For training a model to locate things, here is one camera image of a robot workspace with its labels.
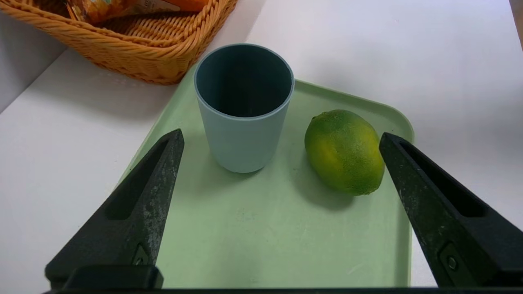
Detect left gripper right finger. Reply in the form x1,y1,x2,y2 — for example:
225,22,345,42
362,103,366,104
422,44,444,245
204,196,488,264
379,132,523,288

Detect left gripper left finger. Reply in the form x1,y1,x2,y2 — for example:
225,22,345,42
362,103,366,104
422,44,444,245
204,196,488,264
45,129,185,288

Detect blue-grey plastic cup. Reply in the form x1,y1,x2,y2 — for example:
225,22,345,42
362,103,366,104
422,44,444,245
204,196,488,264
194,43,295,174

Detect orange snack bag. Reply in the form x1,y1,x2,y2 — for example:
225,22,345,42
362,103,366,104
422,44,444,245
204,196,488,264
65,0,209,24

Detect orange wicker basket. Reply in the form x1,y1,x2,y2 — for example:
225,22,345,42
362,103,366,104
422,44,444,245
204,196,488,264
0,0,238,85

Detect green lime fruit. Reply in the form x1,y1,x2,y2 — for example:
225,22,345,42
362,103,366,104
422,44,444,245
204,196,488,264
304,109,385,196

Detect light green plastic tray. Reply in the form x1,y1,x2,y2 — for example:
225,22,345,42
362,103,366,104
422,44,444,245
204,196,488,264
116,61,415,288

